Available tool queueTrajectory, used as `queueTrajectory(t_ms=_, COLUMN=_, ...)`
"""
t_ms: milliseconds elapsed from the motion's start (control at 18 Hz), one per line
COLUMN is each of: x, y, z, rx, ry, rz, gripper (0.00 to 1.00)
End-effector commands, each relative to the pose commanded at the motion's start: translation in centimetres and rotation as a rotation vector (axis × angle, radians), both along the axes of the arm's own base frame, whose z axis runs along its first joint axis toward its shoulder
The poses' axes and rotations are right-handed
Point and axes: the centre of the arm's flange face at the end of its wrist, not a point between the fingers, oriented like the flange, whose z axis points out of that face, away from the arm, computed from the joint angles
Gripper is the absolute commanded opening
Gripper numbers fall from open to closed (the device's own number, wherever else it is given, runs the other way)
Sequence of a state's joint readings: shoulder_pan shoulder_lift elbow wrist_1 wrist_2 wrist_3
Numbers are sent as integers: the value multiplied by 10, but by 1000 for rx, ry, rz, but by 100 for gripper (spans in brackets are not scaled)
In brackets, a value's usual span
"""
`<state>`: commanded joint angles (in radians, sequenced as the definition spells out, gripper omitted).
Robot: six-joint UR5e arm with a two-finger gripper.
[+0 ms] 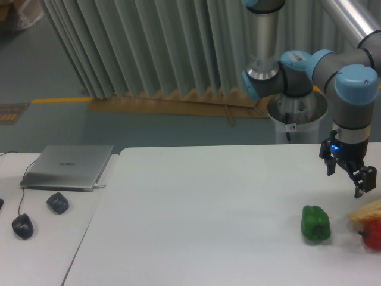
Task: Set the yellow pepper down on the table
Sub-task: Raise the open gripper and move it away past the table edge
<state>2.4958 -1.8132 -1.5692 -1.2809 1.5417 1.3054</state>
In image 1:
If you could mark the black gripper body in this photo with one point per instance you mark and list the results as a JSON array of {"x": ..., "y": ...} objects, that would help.
[{"x": 349, "y": 156}]

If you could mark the yellow bell pepper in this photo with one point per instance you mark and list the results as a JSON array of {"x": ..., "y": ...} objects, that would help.
[{"x": 367, "y": 213}]

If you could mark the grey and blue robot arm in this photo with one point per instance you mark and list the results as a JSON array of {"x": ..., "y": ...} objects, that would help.
[{"x": 351, "y": 86}]

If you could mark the red bell pepper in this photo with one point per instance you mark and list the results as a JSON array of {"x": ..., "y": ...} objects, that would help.
[{"x": 371, "y": 235}]

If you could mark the green bell pepper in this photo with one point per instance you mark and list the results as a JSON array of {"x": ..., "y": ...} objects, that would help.
[{"x": 315, "y": 223}]

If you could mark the brown cardboard sheet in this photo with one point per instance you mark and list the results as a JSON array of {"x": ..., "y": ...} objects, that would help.
[{"x": 232, "y": 107}]

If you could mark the silver usb plug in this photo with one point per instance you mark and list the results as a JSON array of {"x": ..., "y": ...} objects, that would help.
[{"x": 99, "y": 186}]

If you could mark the pale green folding curtain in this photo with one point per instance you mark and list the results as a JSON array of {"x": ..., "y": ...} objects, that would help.
[{"x": 158, "y": 47}]

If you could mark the silver laptop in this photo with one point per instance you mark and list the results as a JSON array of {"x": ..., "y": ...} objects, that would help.
[{"x": 67, "y": 168}]

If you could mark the black earbuds case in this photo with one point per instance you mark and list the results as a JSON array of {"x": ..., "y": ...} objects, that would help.
[{"x": 58, "y": 203}]

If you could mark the black computer mouse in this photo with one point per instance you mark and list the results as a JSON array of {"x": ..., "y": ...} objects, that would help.
[{"x": 22, "y": 226}]

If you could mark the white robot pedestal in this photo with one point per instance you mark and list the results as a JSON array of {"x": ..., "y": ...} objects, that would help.
[{"x": 297, "y": 125}]

